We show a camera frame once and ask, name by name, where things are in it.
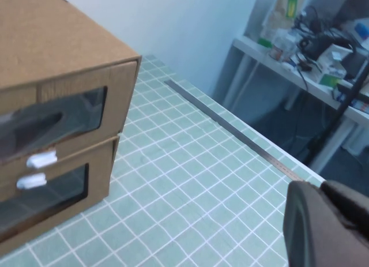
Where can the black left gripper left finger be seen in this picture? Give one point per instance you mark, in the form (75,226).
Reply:
(314,235)

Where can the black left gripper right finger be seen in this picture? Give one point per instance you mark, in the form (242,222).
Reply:
(351,209)

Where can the small green box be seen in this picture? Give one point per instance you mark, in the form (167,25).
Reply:
(328,81)

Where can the small white box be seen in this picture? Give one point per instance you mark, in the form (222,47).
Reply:
(335,55)

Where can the brown cardboard box shell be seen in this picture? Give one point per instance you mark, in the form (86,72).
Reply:
(116,151)
(43,33)

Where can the black slanted pole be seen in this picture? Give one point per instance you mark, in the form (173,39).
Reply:
(346,103)

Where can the white desk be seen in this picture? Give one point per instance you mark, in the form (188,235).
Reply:
(314,88)

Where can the green checked tablecloth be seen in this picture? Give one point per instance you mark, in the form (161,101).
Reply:
(187,192)

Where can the steel ruler strip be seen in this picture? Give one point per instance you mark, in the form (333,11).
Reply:
(230,128)

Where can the clear plastic jar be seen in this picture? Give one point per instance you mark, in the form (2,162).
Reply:
(284,45)

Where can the small blue item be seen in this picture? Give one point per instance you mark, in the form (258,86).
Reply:
(361,29)

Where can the brown paper bag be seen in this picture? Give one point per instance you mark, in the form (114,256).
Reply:
(281,7)

